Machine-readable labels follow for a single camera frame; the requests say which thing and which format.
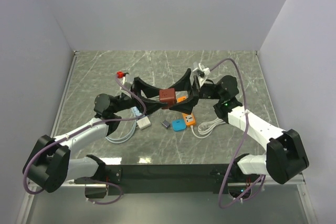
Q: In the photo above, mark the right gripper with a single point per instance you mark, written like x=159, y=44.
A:
x=187, y=106

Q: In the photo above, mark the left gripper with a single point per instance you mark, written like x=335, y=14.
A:
x=149, y=91

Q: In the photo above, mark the red cube socket adapter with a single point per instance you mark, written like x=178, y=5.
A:
x=167, y=96

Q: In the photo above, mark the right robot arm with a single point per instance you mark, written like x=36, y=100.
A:
x=284, y=157

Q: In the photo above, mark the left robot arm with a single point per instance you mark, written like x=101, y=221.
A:
x=50, y=164

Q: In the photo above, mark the white square plug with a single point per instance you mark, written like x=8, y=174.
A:
x=143, y=123

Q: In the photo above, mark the round light blue power strip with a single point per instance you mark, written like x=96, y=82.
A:
x=137, y=113

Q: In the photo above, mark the orange power strip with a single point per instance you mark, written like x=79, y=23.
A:
x=189, y=119

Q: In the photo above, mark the blue square adapter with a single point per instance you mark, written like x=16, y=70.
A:
x=178, y=125

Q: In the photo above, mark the small grey charger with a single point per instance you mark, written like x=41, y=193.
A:
x=166, y=124

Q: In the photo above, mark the black base beam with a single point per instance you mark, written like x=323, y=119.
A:
x=182, y=178

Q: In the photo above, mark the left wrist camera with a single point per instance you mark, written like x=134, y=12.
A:
x=125, y=79

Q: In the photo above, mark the aluminium rail frame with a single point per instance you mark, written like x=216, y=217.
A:
x=91, y=73

